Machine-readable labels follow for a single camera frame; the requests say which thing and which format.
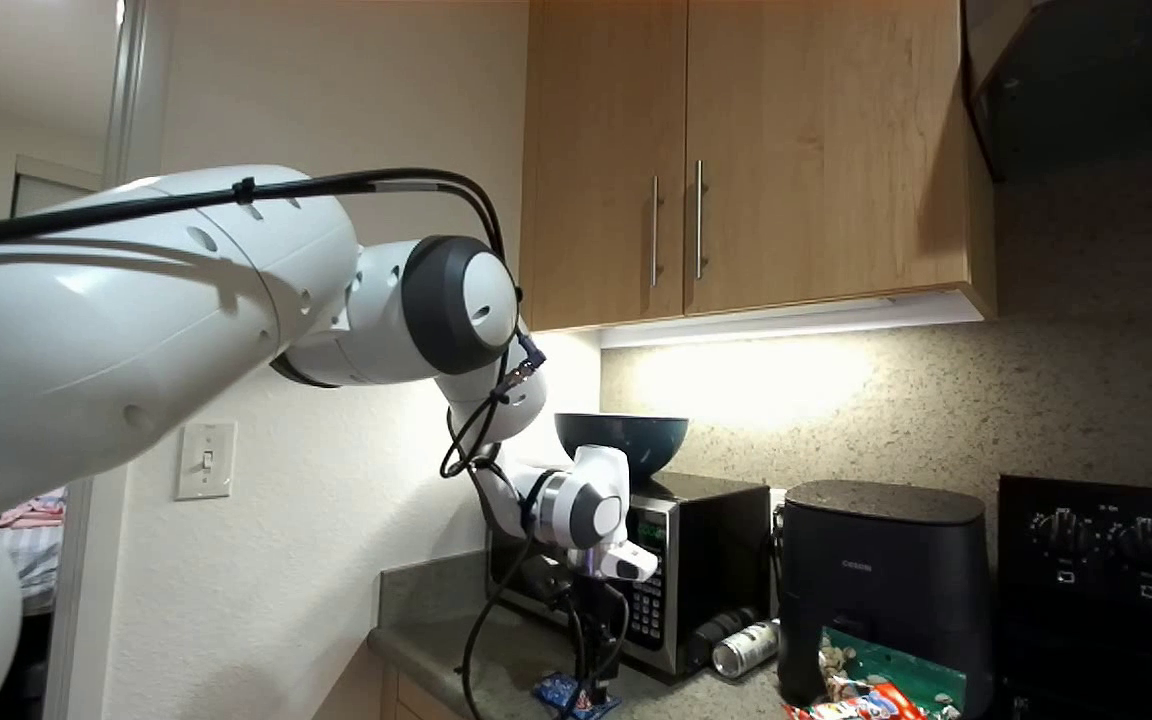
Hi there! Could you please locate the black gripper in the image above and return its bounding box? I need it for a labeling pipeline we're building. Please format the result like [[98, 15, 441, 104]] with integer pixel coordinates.
[[562, 577, 628, 647]]

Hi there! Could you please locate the blue KitKat sachet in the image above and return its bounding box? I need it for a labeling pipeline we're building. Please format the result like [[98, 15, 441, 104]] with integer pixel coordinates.
[[533, 675, 611, 720]]

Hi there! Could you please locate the red snack sachet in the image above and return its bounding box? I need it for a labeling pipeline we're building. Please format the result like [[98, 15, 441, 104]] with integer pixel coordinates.
[[807, 682, 926, 720]]

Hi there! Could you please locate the green pistachio sachet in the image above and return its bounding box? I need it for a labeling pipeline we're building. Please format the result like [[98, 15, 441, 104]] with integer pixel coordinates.
[[816, 629, 968, 720]]

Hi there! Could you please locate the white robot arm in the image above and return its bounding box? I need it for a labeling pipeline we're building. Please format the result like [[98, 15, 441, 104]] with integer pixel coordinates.
[[0, 166, 656, 689]]

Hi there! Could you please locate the blue bowl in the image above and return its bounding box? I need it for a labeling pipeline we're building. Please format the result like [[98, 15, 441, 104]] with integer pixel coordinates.
[[557, 413, 686, 480]]

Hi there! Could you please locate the black steel microwave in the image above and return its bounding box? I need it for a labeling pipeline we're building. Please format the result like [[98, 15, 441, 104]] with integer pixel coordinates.
[[484, 465, 774, 682]]

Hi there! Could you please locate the small metal can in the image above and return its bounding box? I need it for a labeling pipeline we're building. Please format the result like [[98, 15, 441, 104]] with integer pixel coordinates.
[[713, 622, 780, 682]]

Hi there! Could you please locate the wooden base cabinet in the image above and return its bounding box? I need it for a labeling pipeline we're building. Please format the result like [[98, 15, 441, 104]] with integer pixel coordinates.
[[379, 665, 462, 720]]

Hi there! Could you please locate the black air fryer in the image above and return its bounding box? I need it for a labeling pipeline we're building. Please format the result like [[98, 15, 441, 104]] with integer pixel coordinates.
[[780, 480, 991, 712]]

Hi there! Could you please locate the wooden cabinet right door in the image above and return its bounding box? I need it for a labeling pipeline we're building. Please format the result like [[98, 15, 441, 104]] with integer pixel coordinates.
[[683, 0, 989, 314]]

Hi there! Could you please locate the wooden cabinet door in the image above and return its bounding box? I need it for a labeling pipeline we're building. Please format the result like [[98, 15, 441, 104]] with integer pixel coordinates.
[[683, 0, 989, 314], [518, 0, 683, 330]]

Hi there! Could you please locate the black electric stove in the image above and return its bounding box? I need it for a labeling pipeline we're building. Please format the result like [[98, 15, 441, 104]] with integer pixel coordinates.
[[995, 476, 1152, 720]]

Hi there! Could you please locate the wooden cabinet left door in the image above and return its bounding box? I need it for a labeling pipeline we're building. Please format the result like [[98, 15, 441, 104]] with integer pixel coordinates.
[[518, 0, 683, 330]]

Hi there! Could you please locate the bed with striped bedding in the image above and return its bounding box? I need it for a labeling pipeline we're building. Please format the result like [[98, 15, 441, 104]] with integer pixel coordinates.
[[0, 488, 69, 616]]

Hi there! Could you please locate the range hood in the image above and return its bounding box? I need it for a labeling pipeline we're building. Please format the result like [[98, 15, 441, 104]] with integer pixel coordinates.
[[958, 0, 1152, 183]]

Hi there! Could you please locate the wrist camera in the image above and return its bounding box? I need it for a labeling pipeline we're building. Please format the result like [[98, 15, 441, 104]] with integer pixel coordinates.
[[600, 542, 660, 585]]

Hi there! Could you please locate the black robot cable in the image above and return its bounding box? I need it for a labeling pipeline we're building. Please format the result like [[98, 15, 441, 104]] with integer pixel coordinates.
[[0, 166, 634, 720]]

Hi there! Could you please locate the white light switch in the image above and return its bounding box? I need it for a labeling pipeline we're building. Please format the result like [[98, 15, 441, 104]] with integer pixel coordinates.
[[177, 423, 235, 501]]

